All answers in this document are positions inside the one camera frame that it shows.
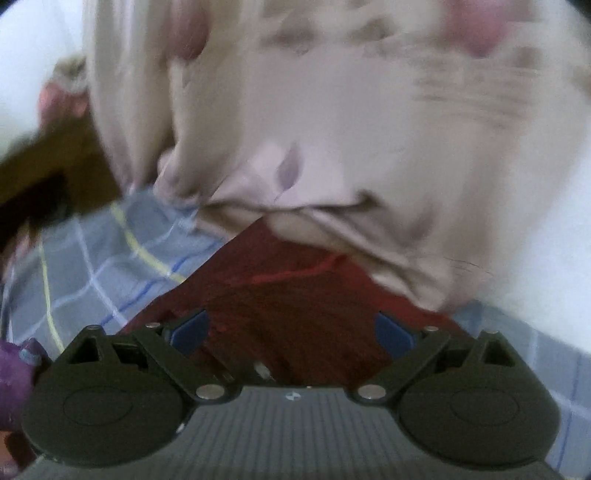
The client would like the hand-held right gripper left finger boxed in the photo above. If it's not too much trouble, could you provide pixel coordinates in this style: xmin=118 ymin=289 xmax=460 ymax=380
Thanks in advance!
xmin=59 ymin=309 xmax=228 ymax=401

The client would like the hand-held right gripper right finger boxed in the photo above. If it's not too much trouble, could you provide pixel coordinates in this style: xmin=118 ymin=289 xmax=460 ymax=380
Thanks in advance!
xmin=352 ymin=311 xmax=530 ymax=401

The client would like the dark red cloth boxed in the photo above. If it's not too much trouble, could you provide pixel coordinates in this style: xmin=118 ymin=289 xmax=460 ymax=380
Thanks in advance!
xmin=115 ymin=217 xmax=467 ymax=388

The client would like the beige printed garment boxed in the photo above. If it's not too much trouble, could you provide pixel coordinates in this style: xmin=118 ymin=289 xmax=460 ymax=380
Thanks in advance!
xmin=82 ymin=0 xmax=583 ymax=315

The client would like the grey plaid bed sheet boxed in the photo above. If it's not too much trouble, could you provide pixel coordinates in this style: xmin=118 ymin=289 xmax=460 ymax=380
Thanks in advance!
xmin=0 ymin=185 xmax=232 ymax=356

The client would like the purple cloth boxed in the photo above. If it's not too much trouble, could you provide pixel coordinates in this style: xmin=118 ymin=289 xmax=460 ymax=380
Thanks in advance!
xmin=0 ymin=337 xmax=52 ymax=476

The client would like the brown wooden furniture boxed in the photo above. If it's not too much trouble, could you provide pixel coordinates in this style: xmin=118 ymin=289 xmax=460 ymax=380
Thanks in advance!
xmin=0 ymin=111 xmax=125 ymax=250

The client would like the pink beige cloth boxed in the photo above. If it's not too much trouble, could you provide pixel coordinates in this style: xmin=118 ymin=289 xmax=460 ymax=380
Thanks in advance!
xmin=39 ymin=54 xmax=91 ymax=121

